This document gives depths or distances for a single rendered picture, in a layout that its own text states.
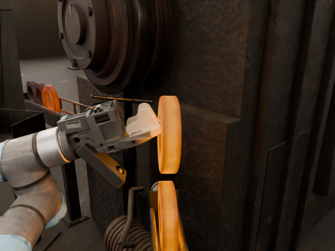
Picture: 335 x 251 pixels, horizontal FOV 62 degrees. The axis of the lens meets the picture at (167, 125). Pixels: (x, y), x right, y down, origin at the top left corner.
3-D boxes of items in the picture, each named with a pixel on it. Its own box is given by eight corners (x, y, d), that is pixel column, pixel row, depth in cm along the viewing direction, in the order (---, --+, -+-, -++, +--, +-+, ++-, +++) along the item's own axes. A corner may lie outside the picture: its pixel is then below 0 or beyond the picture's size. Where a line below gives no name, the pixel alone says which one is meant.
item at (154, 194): (178, 226, 74) (178, 189, 71) (178, 227, 73) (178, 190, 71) (150, 228, 73) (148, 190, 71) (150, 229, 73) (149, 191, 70)
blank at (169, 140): (172, 92, 63) (157, 92, 62) (183, 101, 48) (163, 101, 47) (170, 158, 66) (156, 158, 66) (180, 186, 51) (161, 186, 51)
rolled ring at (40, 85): (41, 83, 164) (47, 83, 166) (32, 81, 178) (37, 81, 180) (46, 114, 169) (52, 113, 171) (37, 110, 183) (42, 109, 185)
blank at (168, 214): (173, 248, 69) (159, 249, 68) (169, 184, 73) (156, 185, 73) (181, 257, 54) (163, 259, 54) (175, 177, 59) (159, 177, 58)
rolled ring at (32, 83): (31, 81, 178) (37, 80, 180) (24, 80, 192) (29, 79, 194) (37, 109, 183) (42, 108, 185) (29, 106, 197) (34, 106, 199)
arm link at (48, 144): (48, 175, 53) (60, 156, 61) (71, 168, 53) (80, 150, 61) (31, 140, 50) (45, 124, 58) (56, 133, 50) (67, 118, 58)
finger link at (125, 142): (149, 134, 51) (103, 147, 51) (152, 141, 52) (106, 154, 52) (148, 125, 56) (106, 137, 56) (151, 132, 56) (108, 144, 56)
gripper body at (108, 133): (116, 108, 50) (51, 127, 50) (131, 150, 53) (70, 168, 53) (119, 98, 57) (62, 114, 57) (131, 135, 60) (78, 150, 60)
